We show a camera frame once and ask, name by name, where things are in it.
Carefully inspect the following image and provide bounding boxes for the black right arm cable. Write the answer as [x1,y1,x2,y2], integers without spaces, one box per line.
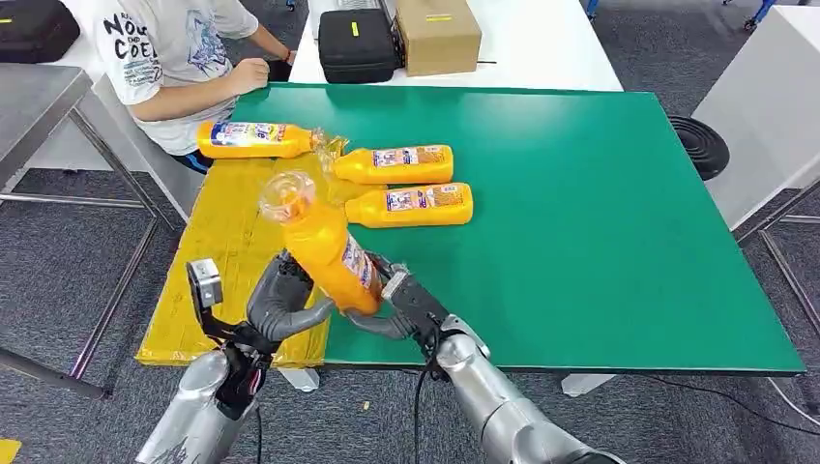
[412,348,450,464]

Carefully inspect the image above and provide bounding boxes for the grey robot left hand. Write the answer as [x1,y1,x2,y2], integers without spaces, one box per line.
[246,250,338,345]

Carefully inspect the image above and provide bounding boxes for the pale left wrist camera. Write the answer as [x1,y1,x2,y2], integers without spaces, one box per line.
[186,258,240,342]

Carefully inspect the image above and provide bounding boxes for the work table white legs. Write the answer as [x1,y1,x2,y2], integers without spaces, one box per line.
[278,366,618,398]

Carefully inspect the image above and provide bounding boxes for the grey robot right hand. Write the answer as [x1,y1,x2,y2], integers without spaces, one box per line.
[345,252,419,342]

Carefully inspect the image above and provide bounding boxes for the brown cardboard box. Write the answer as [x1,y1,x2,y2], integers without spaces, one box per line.
[394,0,483,78]

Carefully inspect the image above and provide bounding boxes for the person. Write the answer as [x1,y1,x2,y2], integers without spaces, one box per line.
[92,0,297,175]

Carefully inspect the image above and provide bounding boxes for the black carrying case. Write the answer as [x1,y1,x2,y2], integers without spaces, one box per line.
[0,0,81,64]
[318,9,399,85]

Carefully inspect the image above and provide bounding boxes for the grey bench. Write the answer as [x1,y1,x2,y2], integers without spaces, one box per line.
[92,73,206,222]

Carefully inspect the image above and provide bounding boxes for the person's right hand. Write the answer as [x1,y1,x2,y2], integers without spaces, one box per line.
[223,57,271,98]

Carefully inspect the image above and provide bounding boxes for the white floor cable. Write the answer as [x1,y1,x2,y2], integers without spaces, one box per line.
[765,376,820,429]

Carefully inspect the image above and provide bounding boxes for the orange drink bottle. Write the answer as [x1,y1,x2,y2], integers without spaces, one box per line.
[344,183,474,229]
[259,171,384,317]
[196,121,323,160]
[333,145,454,186]

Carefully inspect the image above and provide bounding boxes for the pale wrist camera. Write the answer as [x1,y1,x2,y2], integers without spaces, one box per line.
[186,258,240,342]
[381,265,451,350]

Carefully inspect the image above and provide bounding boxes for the black floor cable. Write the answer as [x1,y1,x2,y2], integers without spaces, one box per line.
[633,374,820,440]

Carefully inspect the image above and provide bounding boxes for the yellow plastic sheet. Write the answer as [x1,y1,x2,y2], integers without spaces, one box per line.
[135,157,389,369]

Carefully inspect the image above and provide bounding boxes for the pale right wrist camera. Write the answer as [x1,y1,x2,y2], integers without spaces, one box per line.
[381,265,451,350]

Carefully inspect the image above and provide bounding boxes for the green table mat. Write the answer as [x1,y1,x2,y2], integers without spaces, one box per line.
[230,83,807,376]

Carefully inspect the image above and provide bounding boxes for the black round ribbed disc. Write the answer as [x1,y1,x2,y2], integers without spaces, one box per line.
[667,115,732,183]

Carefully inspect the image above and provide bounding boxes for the white table steel legs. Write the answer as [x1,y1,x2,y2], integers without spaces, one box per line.
[691,5,820,322]

